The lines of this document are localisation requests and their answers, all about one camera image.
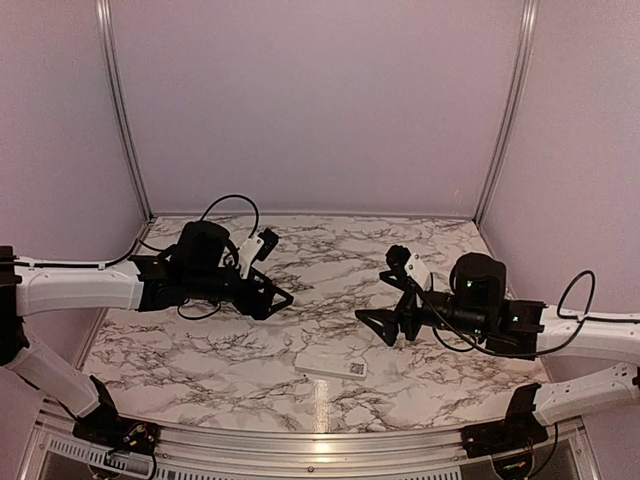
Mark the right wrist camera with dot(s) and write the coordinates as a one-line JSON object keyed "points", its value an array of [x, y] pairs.
{"points": [[400, 258]]}

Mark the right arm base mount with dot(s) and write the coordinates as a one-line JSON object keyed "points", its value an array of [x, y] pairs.
{"points": [[518, 429]]}

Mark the right aluminium frame post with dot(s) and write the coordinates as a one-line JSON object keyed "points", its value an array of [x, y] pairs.
{"points": [[524, 47]]}

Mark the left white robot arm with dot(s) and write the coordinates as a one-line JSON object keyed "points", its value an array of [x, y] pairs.
{"points": [[204, 264]]}

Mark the aluminium frame post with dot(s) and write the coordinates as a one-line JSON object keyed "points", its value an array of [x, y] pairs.
{"points": [[524, 47], [108, 41]]}

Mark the white remote control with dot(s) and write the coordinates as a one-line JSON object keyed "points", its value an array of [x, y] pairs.
{"points": [[333, 367]]}

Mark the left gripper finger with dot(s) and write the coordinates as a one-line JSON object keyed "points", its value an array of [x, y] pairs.
{"points": [[274, 299], [259, 281]]}

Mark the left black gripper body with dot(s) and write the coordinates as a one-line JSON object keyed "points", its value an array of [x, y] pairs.
{"points": [[244, 300]]}

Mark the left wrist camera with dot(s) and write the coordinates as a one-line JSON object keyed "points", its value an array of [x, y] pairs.
{"points": [[256, 248]]}

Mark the left aluminium frame post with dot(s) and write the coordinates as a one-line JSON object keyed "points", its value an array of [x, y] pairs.
{"points": [[108, 41]]}

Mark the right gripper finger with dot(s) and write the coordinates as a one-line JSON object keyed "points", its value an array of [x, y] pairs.
{"points": [[398, 280], [382, 322]]}

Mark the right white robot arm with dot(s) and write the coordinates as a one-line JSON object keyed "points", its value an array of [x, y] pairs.
{"points": [[528, 330]]}

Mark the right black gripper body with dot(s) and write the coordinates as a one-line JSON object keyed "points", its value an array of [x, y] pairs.
{"points": [[470, 321]]}

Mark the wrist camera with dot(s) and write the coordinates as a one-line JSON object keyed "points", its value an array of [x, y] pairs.
{"points": [[256, 248], [400, 258]]}

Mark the front aluminium rail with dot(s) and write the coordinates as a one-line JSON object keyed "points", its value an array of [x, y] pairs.
{"points": [[187, 452]]}

